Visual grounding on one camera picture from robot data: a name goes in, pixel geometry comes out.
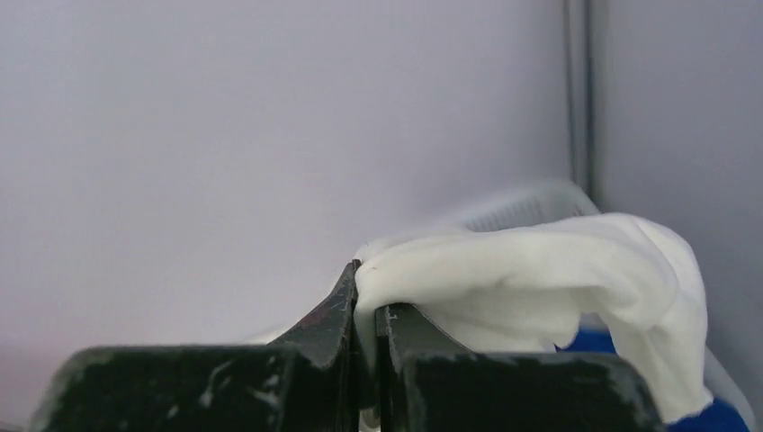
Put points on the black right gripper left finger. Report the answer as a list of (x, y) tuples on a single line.
[(303, 380)]

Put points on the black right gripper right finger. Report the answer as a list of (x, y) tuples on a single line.
[(429, 382)]

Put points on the white printed t-shirt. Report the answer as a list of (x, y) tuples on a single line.
[(526, 289)]

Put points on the white plastic basket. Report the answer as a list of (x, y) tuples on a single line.
[(557, 200)]

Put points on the blue t-shirt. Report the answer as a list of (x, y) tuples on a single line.
[(719, 416)]

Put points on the right corner metal post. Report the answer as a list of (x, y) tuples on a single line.
[(580, 94)]

